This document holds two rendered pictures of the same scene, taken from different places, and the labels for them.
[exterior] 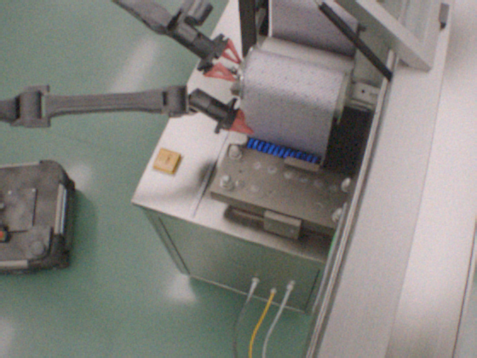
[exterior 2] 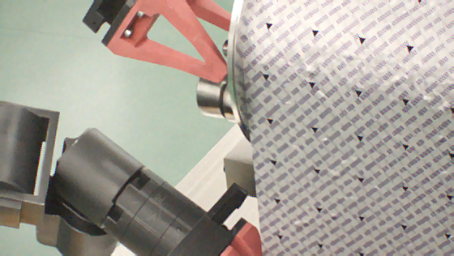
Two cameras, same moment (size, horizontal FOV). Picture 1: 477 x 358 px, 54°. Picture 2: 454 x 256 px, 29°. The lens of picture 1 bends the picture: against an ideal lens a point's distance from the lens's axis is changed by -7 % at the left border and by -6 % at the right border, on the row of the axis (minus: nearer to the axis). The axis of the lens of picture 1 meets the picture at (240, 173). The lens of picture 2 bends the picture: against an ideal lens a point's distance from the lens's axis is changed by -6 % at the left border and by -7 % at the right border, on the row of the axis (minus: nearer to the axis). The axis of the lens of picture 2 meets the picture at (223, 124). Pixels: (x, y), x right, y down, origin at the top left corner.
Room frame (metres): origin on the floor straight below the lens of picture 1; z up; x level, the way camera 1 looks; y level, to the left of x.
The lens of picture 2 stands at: (0.27, -0.08, 1.51)
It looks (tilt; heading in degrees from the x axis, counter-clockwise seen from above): 30 degrees down; 7
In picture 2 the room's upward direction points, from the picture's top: 7 degrees counter-clockwise
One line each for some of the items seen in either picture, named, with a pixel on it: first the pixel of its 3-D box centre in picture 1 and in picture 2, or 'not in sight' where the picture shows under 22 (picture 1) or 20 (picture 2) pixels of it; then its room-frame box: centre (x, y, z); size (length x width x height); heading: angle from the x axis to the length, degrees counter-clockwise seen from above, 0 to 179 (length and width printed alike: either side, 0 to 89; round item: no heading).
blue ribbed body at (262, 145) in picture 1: (284, 153); not in sight; (0.68, -0.13, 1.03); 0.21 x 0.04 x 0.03; 65
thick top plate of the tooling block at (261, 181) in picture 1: (287, 190); not in sight; (0.57, -0.13, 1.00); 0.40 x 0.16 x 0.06; 65
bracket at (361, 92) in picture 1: (364, 94); not in sight; (0.68, -0.33, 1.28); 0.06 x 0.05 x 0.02; 65
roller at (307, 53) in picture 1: (307, 67); not in sight; (0.86, -0.22, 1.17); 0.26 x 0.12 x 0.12; 65
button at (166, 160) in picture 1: (166, 160); not in sight; (0.76, 0.22, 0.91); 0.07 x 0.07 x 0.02; 65
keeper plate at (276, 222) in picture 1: (281, 226); not in sight; (0.48, -0.10, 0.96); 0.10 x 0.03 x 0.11; 65
